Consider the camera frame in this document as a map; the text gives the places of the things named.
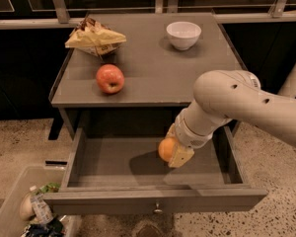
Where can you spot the orange fruit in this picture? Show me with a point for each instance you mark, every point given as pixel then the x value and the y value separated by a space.
pixel 166 147

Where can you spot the yellow chip bag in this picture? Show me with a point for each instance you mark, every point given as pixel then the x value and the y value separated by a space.
pixel 95 38

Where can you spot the red apple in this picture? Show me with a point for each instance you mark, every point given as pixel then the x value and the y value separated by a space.
pixel 110 79

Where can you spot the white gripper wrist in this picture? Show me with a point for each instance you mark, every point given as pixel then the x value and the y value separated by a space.
pixel 191 134

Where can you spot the clear plastic bin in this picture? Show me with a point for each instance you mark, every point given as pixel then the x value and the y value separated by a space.
pixel 11 225

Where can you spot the beige round item in bin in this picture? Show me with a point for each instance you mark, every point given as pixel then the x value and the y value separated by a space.
pixel 26 210

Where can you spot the dark blue wrapper in bin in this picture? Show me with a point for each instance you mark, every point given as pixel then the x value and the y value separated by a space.
pixel 52 229

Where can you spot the metal railing frame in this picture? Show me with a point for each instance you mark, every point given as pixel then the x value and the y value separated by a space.
pixel 65 13

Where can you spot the green wrapper in bin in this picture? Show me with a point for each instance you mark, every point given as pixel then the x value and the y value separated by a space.
pixel 50 188

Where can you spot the open grey top drawer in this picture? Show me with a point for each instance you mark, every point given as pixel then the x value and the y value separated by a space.
pixel 125 175

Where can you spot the grey drawer cabinet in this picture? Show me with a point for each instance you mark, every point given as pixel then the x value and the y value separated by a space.
pixel 156 74

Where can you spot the metal drawer knob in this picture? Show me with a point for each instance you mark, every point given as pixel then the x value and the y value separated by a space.
pixel 157 209

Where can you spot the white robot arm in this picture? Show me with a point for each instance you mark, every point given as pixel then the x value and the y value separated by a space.
pixel 220 96

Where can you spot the white ceramic bowl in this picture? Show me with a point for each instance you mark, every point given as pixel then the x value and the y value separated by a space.
pixel 183 35

